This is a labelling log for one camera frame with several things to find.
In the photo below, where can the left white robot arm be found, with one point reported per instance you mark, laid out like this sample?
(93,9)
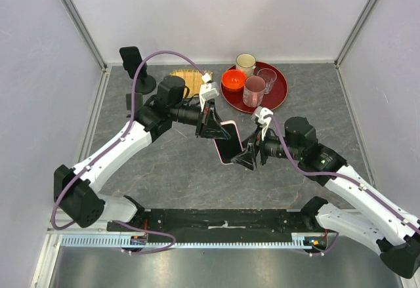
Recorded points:
(77,188)

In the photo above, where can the yellow woven bamboo mat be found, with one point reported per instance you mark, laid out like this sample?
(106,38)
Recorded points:
(193,80)

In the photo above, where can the black smartphone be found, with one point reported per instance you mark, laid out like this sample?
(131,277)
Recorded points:
(131,59)

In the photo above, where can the clear drinking glass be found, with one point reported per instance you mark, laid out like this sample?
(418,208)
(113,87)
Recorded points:
(269,76)

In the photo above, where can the slotted cable duct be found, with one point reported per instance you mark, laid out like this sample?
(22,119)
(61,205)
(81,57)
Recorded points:
(129,242)

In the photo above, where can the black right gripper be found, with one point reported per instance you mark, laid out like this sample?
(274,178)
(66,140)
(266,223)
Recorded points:
(247,158)

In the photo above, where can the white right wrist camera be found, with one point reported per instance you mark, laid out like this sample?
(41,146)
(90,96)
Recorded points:
(262,115)

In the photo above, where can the red oval lacquer tray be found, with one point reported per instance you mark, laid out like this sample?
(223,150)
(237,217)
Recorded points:
(272,100)

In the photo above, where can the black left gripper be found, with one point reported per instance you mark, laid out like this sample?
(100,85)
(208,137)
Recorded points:
(203,126)

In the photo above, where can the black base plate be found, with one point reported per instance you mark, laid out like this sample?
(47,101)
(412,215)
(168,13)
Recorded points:
(227,225)

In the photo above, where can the pink patterned mug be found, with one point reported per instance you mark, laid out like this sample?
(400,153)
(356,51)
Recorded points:
(253,91)

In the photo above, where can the orange bowl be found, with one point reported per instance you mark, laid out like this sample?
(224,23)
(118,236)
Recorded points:
(233,80)

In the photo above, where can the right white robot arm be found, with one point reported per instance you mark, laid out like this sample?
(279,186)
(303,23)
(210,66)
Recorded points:
(381,225)

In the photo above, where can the black round-base phone stand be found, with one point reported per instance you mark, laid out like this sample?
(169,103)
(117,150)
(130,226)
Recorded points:
(145,83)

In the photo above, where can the pink-cased smartphone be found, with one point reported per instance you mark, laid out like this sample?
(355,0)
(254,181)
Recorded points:
(228,149)

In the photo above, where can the black folding phone stand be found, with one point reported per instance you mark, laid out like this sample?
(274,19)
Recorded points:
(133,106)

